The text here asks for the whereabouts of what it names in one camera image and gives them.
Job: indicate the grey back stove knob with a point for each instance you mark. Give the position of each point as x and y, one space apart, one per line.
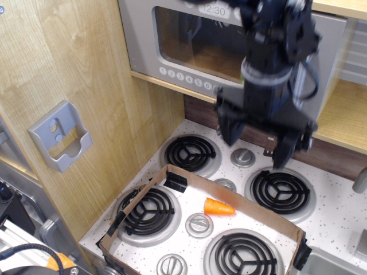
243 158

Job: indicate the grey toy sink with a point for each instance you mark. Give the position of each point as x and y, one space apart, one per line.
321 262

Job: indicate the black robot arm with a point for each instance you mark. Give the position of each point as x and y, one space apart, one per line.
280 35

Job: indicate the grey oven door handle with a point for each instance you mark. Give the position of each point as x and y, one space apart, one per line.
50 234

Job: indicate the back right stove burner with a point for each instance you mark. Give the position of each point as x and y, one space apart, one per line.
285 192

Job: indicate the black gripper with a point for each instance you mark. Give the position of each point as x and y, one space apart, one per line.
268 102

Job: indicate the grey front stove knob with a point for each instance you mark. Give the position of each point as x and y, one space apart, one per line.
172 264

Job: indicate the grey toy faucet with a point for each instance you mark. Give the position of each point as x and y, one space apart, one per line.
359 186

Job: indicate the brown cardboard tray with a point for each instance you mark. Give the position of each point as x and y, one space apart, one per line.
191 191

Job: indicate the orange toy carrot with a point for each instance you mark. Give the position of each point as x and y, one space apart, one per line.
215 207

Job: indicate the grey wall phone holder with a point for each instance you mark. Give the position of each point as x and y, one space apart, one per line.
53 128

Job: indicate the small grey stove knob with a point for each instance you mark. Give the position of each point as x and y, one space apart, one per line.
226 183

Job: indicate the grey toy microwave door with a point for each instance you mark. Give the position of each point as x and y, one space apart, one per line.
200 45

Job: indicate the front right stove burner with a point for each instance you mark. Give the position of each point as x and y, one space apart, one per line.
242 251

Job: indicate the hanging toy spatula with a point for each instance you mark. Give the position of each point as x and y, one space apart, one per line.
270 146

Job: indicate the front left stove burner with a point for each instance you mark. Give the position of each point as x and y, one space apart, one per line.
154 219

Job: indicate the grey centre stove knob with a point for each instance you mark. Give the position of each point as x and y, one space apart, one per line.
199 225

